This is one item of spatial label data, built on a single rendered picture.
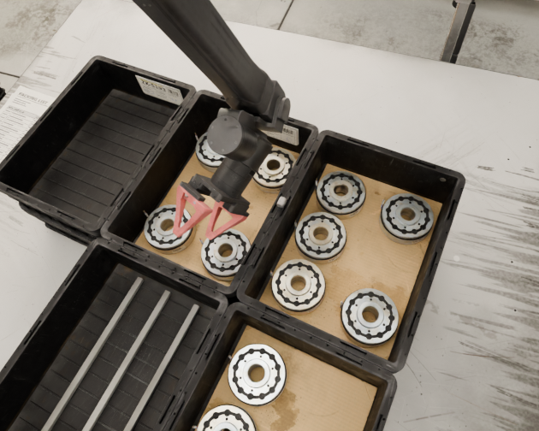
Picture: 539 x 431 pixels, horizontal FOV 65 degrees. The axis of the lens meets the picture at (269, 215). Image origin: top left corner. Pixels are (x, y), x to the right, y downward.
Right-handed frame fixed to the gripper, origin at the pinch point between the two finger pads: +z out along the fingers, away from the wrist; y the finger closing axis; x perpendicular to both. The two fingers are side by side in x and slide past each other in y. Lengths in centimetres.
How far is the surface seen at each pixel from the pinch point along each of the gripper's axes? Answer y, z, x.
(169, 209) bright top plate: 12.5, 4.3, 15.7
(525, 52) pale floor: 178, -125, 2
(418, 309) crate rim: 14.2, -11.3, -35.1
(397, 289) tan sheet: 24.8, -10.3, -29.9
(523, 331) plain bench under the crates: 44, -17, -53
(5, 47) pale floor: 92, 27, 228
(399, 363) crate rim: 10.0, -3.1, -37.9
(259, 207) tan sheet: 21.9, -6.5, 2.8
